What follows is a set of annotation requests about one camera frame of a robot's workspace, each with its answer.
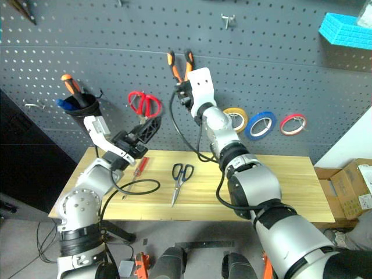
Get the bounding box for dark grey pegboard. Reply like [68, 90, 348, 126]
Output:
[0, 0, 372, 165]

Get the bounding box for black floor cables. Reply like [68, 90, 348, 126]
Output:
[35, 220, 60, 264]

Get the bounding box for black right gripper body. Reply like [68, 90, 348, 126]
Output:
[173, 81, 195, 107]

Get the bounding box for red handled screwdriver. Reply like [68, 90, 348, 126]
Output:
[123, 156, 150, 201]

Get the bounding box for blue tool handle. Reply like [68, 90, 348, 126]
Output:
[55, 98, 80, 112]

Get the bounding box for small grey box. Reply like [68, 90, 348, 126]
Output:
[118, 259, 135, 277]

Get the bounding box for blue tape roll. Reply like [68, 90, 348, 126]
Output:
[244, 110, 277, 142]

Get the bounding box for metal pegboard hook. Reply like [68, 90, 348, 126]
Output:
[23, 99, 48, 110]
[220, 12, 237, 30]

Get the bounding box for yellow tape roll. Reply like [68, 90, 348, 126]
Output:
[223, 107, 249, 134]

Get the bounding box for black metal bar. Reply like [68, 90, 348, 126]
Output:
[173, 239, 235, 250]

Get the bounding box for dark hanging tool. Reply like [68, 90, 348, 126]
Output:
[13, 0, 38, 26]

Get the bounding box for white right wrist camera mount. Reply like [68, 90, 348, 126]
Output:
[187, 67, 217, 117]

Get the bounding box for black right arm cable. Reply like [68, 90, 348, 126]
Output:
[169, 89, 293, 221]

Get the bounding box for black handled scissors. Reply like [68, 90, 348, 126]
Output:
[170, 163, 195, 208]

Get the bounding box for orange black device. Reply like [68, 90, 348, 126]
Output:
[134, 251, 151, 279]
[260, 252, 274, 279]

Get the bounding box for orange black handled pliers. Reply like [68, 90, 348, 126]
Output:
[166, 49, 195, 85]

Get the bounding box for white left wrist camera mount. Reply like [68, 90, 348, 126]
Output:
[83, 115, 137, 167]

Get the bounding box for orange black handled screwdriver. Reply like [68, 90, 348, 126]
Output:
[60, 74, 91, 109]

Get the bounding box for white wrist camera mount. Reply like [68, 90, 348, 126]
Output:
[187, 67, 217, 117]
[83, 115, 137, 167]

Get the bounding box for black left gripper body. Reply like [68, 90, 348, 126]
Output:
[112, 130, 149, 160]

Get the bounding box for dark rounded shape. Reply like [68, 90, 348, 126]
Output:
[221, 252, 259, 279]
[149, 246, 187, 279]

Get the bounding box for cardboard box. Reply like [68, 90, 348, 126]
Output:
[313, 158, 372, 229]

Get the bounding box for red tape roll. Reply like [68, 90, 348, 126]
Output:
[279, 113, 307, 137]

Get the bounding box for black table leg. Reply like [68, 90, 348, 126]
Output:
[101, 220, 137, 244]

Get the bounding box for black cup holder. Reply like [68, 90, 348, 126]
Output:
[62, 92, 102, 137]

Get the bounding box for red handled scissors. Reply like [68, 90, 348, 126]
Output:
[127, 90, 162, 120]

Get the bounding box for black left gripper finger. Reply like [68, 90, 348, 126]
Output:
[136, 115, 163, 144]
[130, 117, 158, 137]

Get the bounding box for blue plastic basket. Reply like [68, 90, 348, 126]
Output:
[317, 12, 372, 51]

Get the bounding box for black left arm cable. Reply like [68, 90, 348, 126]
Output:
[98, 167, 162, 233]

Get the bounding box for black cabinet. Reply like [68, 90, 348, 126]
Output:
[0, 89, 78, 214]

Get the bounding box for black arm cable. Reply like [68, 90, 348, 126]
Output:
[98, 167, 162, 233]
[169, 89, 293, 221]

